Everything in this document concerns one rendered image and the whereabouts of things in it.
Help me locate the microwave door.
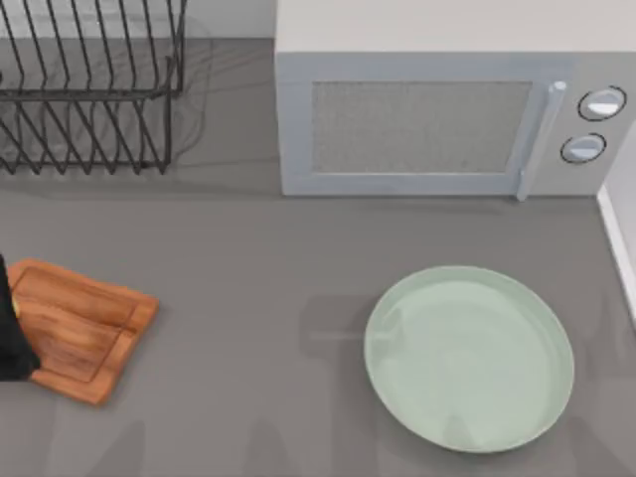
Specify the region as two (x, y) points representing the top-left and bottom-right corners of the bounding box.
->
(276, 53), (571, 198)

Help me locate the pale green plate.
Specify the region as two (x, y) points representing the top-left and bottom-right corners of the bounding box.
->
(363, 265), (576, 454)

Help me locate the pale microwave oven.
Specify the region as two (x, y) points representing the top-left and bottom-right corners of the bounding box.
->
(274, 0), (636, 203)

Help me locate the wooden cutting board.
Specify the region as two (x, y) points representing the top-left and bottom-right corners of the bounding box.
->
(6, 258), (160, 407)

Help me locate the small microwave knob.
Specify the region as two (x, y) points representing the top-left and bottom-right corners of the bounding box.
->
(559, 132), (608, 164)

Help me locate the large microwave knob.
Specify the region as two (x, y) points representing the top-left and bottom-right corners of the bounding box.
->
(576, 84), (628, 122)

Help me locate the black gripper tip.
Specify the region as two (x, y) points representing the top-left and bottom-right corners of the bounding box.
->
(0, 254), (42, 383)

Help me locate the black wire dish rack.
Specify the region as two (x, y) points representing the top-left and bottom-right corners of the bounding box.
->
(0, 0), (189, 176)

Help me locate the microwave door handle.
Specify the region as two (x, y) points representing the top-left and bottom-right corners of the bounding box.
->
(514, 80), (568, 203)

